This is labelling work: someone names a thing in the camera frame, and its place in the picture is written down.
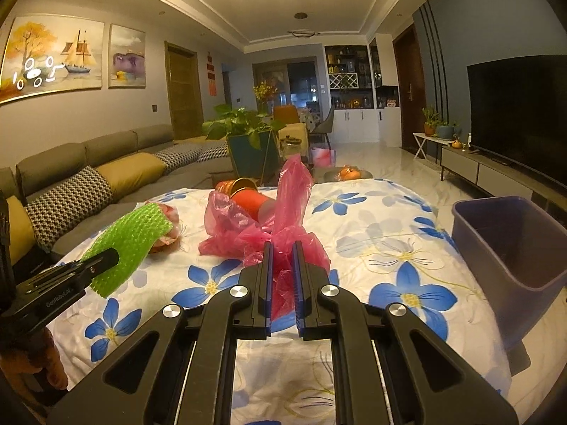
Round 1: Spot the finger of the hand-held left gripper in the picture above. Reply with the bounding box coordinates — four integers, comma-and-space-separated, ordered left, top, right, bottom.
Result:
82, 248, 120, 285

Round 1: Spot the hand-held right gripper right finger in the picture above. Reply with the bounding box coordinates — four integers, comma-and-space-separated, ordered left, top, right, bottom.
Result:
292, 241, 519, 425

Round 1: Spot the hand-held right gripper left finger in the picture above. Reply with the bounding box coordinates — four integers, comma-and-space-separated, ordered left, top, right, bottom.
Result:
46, 241, 273, 425

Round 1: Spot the green foam net sleeve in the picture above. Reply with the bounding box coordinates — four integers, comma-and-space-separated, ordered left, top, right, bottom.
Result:
91, 206, 173, 298

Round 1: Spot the red white snack wrapper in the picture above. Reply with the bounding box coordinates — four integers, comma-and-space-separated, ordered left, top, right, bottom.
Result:
146, 201, 187, 254

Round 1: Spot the pink plastic bag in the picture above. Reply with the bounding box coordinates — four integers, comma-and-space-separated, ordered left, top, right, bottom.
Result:
199, 155, 331, 322

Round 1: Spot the red paper cup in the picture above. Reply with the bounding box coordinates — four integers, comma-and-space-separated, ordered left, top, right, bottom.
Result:
215, 178, 279, 226

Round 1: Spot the grey plastic bin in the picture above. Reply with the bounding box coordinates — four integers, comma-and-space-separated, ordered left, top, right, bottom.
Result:
452, 196, 567, 352

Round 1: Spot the person's left hand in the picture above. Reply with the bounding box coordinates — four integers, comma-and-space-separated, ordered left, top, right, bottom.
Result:
0, 325, 69, 408

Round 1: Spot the large houndstooth cushion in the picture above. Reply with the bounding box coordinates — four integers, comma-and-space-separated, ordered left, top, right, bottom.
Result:
24, 166, 113, 253

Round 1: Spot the yellow cushion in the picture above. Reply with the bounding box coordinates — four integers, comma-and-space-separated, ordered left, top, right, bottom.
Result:
0, 195, 36, 266
95, 153, 167, 198

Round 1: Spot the blue floral tablecloth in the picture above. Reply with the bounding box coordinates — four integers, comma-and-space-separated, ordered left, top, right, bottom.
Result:
44, 178, 512, 425

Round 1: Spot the grey sectional sofa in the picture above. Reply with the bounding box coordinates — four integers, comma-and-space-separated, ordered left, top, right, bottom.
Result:
0, 124, 235, 275

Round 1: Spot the dark coffee table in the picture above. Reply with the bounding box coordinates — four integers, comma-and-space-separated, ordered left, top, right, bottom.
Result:
316, 167, 376, 183

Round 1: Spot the pink gift bag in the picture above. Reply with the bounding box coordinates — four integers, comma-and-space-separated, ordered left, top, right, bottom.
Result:
310, 146, 337, 170

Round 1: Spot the potted plant in teal pot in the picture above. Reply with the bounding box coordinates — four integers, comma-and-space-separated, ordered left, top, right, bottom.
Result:
202, 104, 286, 187

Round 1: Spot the grey dining chair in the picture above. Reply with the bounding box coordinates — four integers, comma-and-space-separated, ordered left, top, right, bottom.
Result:
310, 105, 336, 151

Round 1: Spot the orange dining chair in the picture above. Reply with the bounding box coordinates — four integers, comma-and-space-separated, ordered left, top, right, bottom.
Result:
272, 105, 302, 127

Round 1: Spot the light wooden door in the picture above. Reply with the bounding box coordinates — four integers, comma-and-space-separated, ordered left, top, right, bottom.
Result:
165, 41, 204, 140

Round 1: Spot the white display cabinet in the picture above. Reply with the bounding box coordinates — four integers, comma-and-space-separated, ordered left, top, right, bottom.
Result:
323, 44, 399, 145

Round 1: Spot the yellow flower bouquet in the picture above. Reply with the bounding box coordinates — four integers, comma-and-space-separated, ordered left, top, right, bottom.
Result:
253, 80, 278, 104

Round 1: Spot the white side table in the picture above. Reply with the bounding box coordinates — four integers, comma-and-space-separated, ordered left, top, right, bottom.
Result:
413, 132, 461, 160

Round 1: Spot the plant in orange pot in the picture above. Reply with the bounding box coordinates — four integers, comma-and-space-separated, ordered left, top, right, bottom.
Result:
422, 106, 440, 137

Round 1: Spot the grey television cabinet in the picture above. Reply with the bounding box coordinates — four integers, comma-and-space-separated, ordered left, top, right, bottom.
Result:
440, 146, 567, 217

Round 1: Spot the dark wooden door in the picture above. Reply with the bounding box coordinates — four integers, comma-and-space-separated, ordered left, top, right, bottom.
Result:
392, 24, 428, 149

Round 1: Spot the black flat television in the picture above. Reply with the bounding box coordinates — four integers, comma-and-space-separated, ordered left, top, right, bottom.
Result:
466, 54, 567, 178

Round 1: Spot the purple wall painting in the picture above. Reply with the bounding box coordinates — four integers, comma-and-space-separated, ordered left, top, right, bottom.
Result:
108, 23, 147, 88

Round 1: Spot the sailboat wall painting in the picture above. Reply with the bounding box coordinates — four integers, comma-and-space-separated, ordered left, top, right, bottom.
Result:
0, 14, 106, 104

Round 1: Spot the red wall hanging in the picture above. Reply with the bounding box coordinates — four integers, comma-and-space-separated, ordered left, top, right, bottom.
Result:
206, 51, 218, 96

